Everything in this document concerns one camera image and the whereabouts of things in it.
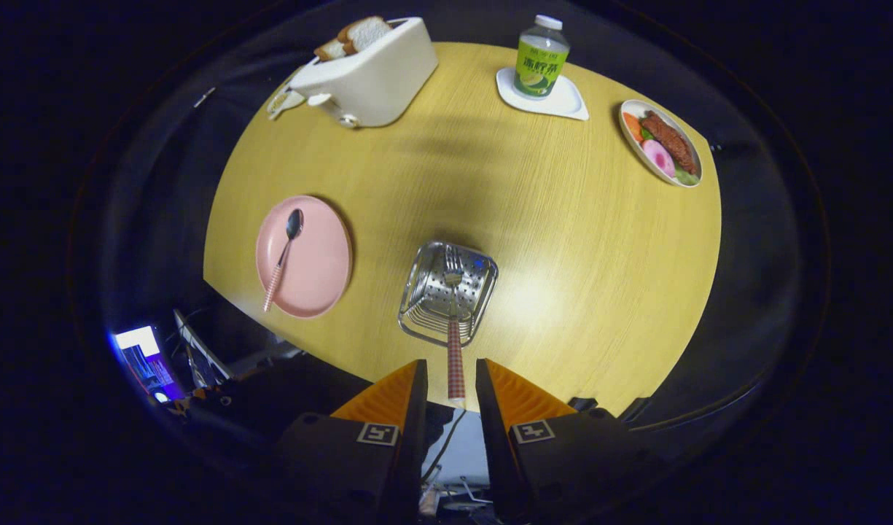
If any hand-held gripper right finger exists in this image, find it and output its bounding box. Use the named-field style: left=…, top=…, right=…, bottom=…
left=475, top=357, right=666, bottom=525

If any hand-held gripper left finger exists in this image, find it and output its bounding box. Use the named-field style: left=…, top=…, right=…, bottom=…
left=275, top=359, right=429, bottom=525

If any fork with red checked handle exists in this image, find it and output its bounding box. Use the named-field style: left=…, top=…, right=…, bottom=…
left=443, top=246, right=467, bottom=402

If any spoon with pink striped handle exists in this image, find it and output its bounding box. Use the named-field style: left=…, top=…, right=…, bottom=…
left=262, top=209, right=304, bottom=313

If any perforated metal basket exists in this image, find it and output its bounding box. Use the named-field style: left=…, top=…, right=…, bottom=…
left=397, top=241, right=499, bottom=347

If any pink round plate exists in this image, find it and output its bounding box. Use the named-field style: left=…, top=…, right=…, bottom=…
left=255, top=195, right=354, bottom=319

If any lit computer screen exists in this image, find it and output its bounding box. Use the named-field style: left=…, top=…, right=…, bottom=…
left=111, top=324, right=184, bottom=403

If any white plate of food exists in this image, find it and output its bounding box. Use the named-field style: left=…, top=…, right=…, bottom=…
left=619, top=99, right=703, bottom=189

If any pink round food slice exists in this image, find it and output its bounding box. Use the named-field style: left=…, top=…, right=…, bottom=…
left=642, top=139, right=676, bottom=178

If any white square coaster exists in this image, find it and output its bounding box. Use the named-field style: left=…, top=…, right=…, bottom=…
left=496, top=67, right=590, bottom=122

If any brown meat piece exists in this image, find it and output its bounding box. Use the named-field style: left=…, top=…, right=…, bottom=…
left=641, top=111, right=698, bottom=174

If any white divided seasoning dish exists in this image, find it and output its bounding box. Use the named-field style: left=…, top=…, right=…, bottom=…
left=266, top=77, right=306, bottom=121

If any white toaster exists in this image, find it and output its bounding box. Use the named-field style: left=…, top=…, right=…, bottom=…
left=289, top=16, right=440, bottom=130

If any green label drink bottle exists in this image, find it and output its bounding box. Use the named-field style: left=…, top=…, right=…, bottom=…
left=513, top=15, right=571, bottom=99

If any black cable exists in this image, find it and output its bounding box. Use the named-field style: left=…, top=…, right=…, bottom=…
left=421, top=408, right=467, bottom=482

